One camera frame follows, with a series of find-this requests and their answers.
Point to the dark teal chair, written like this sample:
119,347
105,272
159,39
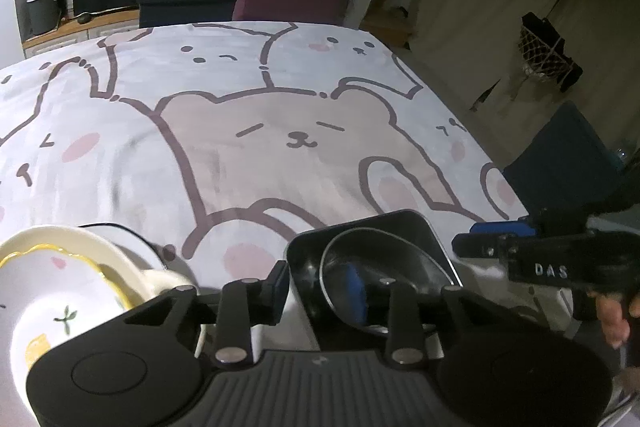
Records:
565,157

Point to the oval steel bowl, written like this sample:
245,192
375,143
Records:
400,257

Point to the black mesh rack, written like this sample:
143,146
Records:
547,52

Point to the lemon print bowl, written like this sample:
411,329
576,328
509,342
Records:
30,297

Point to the wooden sideboard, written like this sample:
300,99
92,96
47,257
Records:
100,21

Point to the person's right hand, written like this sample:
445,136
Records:
610,317

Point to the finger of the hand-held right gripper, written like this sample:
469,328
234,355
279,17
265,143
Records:
480,246
500,228

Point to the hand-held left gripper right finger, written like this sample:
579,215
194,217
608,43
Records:
355,298

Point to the grey bucket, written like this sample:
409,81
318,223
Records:
45,17

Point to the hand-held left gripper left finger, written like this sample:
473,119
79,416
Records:
277,292

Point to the dark computer mouse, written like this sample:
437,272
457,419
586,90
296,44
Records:
83,18

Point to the rectangular steel tray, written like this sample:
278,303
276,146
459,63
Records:
305,257

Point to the bear print tablecloth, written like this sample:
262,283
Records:
150,157

